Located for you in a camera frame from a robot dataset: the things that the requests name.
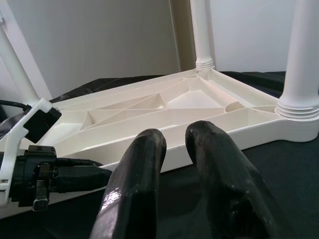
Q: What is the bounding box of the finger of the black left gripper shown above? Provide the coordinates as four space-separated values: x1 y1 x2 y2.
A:
56 157 103 167
52 165 113 194

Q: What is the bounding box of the white door frame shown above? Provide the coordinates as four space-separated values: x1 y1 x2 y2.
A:
168 0 198 73

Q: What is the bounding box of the white plastic children table top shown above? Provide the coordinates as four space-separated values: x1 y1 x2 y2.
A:
0 68 319 220

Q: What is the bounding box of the black cloth table cover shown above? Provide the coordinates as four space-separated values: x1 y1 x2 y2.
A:
0 70 319 239

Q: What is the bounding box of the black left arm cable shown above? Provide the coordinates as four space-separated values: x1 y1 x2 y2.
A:
0 99 32 111

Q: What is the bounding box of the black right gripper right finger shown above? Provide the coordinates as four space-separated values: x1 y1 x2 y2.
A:
184 120 286 239

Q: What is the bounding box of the white plastic table leg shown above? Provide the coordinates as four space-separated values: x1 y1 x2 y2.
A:
276 0 319 120
0 29 41 105
190 0 215 71

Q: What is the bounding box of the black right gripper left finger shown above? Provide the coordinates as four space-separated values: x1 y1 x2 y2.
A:
88 127 167 239

